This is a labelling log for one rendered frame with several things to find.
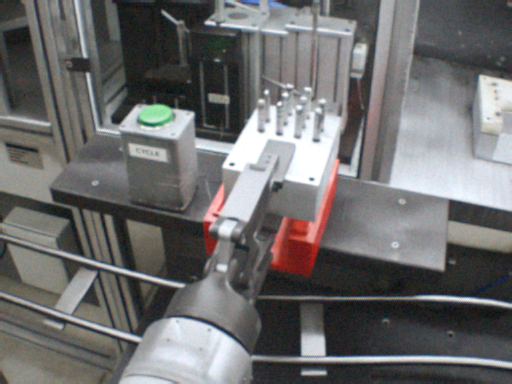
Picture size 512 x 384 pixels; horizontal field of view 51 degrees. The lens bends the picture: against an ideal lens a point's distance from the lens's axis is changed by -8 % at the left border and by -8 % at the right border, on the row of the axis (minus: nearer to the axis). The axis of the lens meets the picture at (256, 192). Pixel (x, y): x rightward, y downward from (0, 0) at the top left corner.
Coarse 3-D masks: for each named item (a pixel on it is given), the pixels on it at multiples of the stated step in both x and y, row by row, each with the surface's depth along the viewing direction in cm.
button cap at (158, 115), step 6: (144, 108) 68; (150, 108) 68; (156, 108) 68; (162, 108) 68; (168, 108) 68; (144, 114) 67; (150, 114) 67; (156, 114) 67; (162, 114) 67; (168, 114) 67; (144, 120) 66; (150, 120) 66; (156, 120) 66; (162, 120) 66; (168, 120) 67; (150, 126) 66; (156, 126) 66
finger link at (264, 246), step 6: (270, 234) 57; (258, 240) 56; (270, 240) 56; (264, 246) 55; (270, 246) 56; (246, 252) 54; (264, 252) 54; (258, 258) 53; (264, 258) 54; (258, 264) 52; (258, 270) 52; (258, 276) 50; (252, 282) 50; (258, 282) 51; (252, 288) 49; (246, 294) 48; (252, 294) 48; (252, 300) 48
